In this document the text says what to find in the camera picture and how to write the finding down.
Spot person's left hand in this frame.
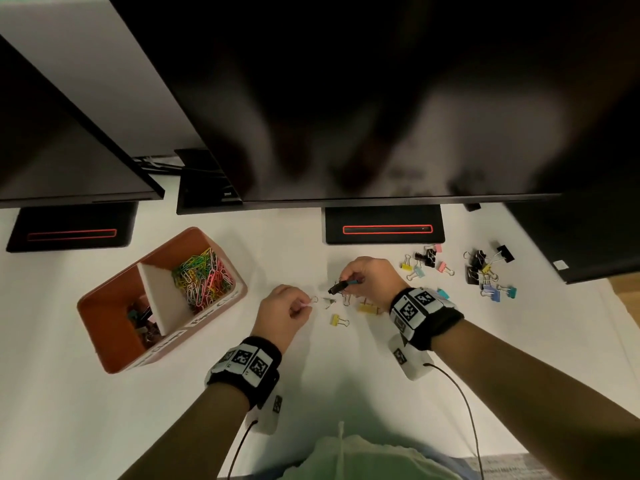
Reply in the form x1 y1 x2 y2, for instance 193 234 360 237
250 284 314 355

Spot person's right hand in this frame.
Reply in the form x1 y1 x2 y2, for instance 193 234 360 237
338 256 411 312

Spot person's right forearm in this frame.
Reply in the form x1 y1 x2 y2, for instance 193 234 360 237
431 319 640 480

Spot person's left forearm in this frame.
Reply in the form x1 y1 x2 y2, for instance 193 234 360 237
119 382 251 480

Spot black monitor base red stripe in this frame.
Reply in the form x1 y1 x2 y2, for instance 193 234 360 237
5 201 140 254
323 204 446 246

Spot black right wristband with markers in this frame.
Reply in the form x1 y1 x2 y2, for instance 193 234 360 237
389 287 465 352

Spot black wristband with markers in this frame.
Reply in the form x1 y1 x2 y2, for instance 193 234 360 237
204 336 284 410
389 287 465 352

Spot black left wristband with markers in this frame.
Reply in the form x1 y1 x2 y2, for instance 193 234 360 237
204 336 284 410

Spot pile of coloured paper clips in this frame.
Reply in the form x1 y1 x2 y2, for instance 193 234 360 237
171 247 236 316

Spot scatter of assorted binder clips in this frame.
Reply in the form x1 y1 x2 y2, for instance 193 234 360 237
400 243 518 303

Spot black docking box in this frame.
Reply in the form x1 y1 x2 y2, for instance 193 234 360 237
174 148 244 216

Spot heap of boxed binder clips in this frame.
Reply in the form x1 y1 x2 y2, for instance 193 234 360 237
125 294 164 346

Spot light green shirt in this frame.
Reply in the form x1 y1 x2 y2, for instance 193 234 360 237
279 421 464 480

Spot large black monitor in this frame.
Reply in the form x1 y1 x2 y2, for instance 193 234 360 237
107 0 640 211

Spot orange organizer box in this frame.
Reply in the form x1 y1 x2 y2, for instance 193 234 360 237
76 227 249 375

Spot black laptop with white sticker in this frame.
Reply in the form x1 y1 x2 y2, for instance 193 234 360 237
504 187 640 285

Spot smaller black monitor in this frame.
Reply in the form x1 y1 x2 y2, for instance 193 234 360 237
0 37 166 210

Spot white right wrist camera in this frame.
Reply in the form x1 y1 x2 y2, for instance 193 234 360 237
388 334 435 382

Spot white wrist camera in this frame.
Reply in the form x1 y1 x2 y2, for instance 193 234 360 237
388 334 435 382
247 387 284 436

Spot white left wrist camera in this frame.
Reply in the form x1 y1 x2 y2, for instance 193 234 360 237
247 387 284 436

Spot black left wrist camera cable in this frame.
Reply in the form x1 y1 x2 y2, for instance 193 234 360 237
227 419 259 480

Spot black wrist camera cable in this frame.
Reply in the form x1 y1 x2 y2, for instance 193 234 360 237
227 419 259 480
423 363 486 480

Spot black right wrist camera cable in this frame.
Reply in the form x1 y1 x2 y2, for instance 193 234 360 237
423 363 486 480

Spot black desk cables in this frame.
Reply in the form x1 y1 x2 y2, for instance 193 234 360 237
133 155 184 176

